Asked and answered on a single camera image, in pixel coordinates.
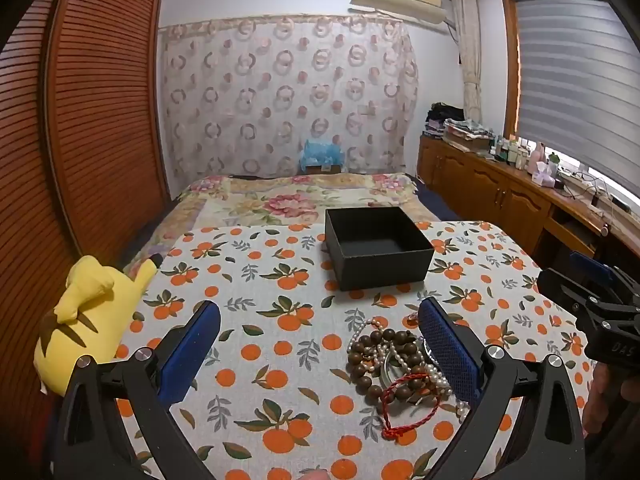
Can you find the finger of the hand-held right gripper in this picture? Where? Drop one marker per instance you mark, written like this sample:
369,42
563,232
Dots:
562,287
592,266

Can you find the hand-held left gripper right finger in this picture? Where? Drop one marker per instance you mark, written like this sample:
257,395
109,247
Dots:
450,355

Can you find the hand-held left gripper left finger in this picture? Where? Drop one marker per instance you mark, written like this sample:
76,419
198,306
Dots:
192,352

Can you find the pale green jade bangle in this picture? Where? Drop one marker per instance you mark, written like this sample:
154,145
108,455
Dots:
384,367

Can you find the black box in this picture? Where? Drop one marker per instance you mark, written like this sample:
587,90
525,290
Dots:
380,265

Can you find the person's right hand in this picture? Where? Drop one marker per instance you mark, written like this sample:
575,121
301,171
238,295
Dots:
600,397

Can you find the lilac tissue box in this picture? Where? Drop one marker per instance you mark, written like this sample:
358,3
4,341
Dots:
542,176

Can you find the yellow plush toy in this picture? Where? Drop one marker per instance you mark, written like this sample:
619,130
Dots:
95,305

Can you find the wooden cabinet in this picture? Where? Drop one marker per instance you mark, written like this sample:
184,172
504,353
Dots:
500,185

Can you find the orange fruit print tablecloth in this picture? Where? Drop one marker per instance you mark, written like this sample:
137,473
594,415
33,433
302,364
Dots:
280,270

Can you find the pink bottle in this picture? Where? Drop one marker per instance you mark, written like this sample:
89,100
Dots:
538,155

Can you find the group of cosmetic bottles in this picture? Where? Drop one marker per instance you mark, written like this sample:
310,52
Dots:
512,152

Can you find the dark blue bed sheet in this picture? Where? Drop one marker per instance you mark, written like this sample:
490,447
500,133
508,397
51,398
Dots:
435,200

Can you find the stack of folded cloths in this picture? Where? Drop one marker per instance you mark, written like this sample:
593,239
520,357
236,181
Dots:
467,130

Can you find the grey striped window blind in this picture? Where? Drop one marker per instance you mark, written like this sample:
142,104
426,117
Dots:
575,75

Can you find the dark folded clothes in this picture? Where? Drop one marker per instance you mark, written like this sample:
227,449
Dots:
442,112

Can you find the cardboard box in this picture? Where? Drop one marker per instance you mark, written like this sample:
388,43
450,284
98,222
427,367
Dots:
325,169

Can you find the blue plastic bag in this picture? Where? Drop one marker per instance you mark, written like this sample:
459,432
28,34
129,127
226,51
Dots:
322,152

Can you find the cream window curtain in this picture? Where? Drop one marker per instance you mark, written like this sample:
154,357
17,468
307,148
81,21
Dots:
467,50

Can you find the wooden louvered wardrobe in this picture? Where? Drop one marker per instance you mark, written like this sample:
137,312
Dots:
100,110

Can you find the circle patterned wall cloth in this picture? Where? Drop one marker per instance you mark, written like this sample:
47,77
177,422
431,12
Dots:
280,100

